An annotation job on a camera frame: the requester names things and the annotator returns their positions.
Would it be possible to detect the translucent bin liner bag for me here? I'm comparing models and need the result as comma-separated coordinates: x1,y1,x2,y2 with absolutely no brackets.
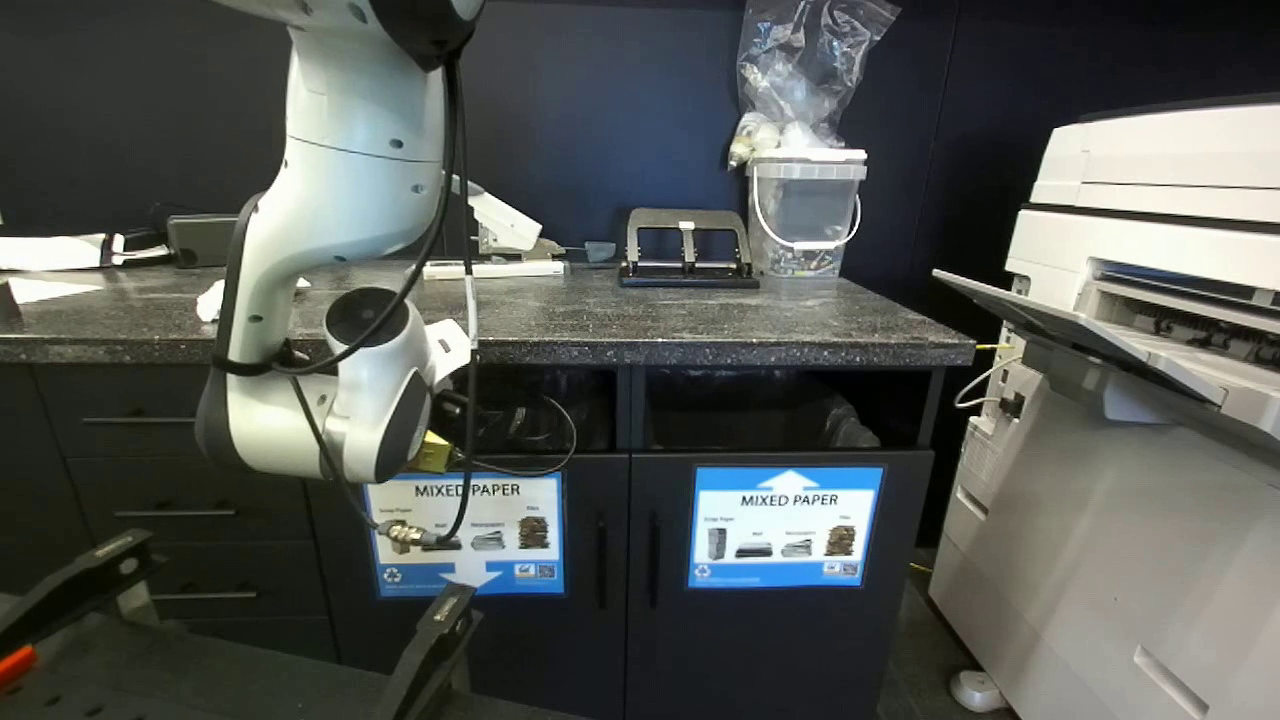
648,385,887,456

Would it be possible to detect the white handheld device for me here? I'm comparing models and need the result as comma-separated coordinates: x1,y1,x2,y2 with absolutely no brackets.
457,257,570,284

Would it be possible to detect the blue mixed paper label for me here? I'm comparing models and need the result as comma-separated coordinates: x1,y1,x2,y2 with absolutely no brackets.
358,470,570,604
683,460,887,598

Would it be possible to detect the clear plastic container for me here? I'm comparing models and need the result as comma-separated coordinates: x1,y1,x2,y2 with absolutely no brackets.
743,149,871,284

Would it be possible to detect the clear plastic bag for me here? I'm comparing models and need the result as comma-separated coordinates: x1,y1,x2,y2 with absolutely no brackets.
724,0,903,174

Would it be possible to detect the black angled bar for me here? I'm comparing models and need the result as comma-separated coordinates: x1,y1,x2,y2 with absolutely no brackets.
374,581,479,720

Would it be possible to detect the black box device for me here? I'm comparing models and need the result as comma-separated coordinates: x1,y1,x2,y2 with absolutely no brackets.
162,214,265,270

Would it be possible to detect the white printer caster wheel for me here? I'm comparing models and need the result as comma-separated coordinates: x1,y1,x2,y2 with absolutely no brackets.
945,670,1012,715

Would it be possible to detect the white office printer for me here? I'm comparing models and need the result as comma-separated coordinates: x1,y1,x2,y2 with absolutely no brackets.
928,96,1280,720

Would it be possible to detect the dark platform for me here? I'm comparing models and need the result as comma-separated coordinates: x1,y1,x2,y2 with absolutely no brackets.
0,617,404,720

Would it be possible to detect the black base cabinet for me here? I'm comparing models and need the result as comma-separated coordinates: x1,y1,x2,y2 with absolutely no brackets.
0,357,954,720

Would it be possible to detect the white and black desk device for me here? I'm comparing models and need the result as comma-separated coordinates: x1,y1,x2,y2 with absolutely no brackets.
0,228,175,280

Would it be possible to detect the black frame holder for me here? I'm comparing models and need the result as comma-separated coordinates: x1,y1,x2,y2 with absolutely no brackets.
616,204,762,291

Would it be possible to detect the white cable sleeve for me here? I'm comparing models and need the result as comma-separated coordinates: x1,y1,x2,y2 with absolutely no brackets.
457,272,479,352

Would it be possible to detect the yellow cable tag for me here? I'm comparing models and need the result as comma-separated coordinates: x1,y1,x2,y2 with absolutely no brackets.
408,427,466,478

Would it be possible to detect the black cable silver connector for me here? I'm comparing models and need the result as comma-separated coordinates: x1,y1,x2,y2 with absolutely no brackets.
374,518,466,562

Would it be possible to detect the white printer cable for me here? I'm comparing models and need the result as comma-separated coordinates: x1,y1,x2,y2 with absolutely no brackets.
946,338,1007,417

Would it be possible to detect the silver drawer handle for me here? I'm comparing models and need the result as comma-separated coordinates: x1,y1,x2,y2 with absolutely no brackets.
73,412,212,434
107,503,242,523
147,588,261,610

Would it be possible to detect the orange handle tip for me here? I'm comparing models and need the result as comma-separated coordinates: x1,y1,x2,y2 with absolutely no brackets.
0,641,40,693

